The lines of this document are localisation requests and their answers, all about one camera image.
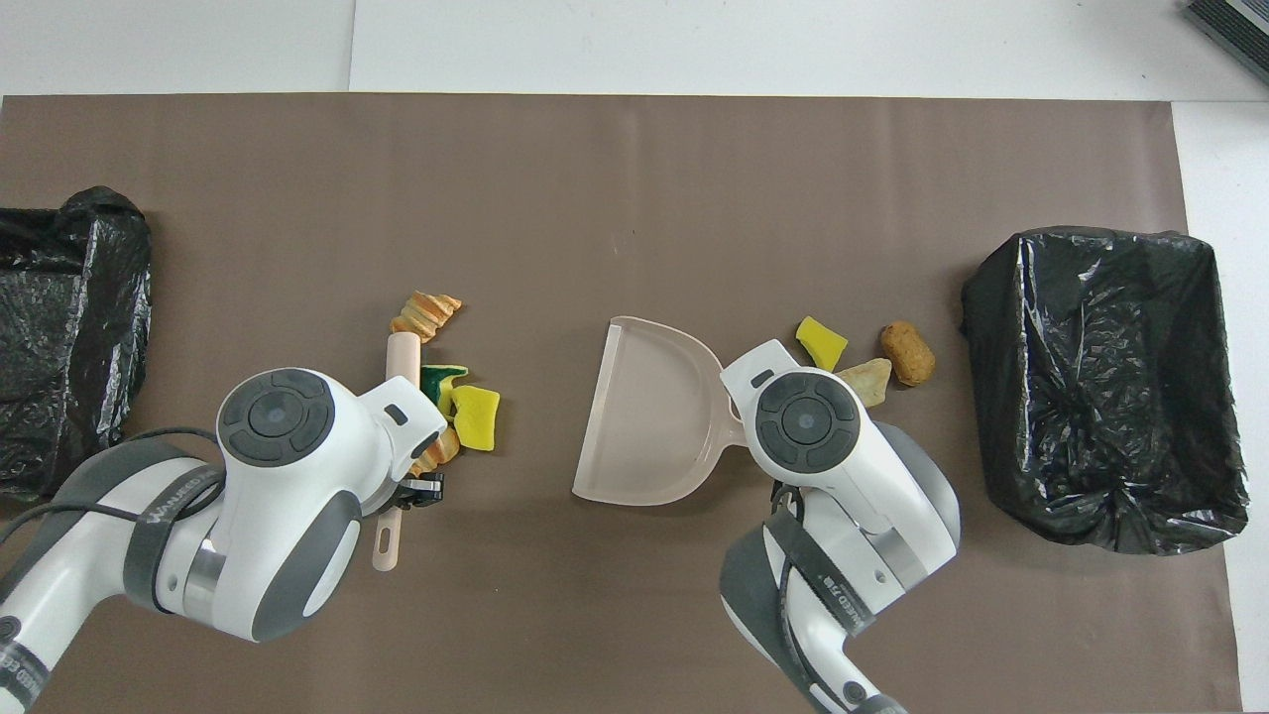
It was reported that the orange striped bread toy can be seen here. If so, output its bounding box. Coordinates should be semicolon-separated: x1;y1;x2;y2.
411;424;462;477
390;291;464;344

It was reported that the yellow green sponge piece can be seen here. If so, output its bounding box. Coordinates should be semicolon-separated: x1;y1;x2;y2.
451;385;502;453

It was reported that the yellow green notched sponge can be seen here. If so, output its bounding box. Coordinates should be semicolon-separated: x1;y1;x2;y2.
419;364;470;408

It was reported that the beige hand brush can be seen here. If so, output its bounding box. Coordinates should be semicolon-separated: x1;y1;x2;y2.
372;332;423;573

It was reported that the pale pink plastic dustpan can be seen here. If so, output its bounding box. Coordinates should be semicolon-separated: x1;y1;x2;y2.
572;315;750;508

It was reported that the plain yellow sponge piece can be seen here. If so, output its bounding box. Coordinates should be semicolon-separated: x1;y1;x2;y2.
795;315;850;374

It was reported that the beige rock-like chunk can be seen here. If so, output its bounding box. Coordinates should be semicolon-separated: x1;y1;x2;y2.
836;357;893;408

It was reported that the brown croquette toy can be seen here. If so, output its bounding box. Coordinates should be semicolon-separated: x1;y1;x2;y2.
879;319;937;388

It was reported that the black bag-lined bin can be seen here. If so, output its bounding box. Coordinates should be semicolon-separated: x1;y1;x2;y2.
960;226;1250;556
0;185;154;502

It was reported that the brown paper table mat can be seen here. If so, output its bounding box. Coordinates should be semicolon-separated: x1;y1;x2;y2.
0;94;1245;714

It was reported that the dark grey ribbed device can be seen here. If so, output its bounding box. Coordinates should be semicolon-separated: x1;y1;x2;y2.
1183;0;1269;85

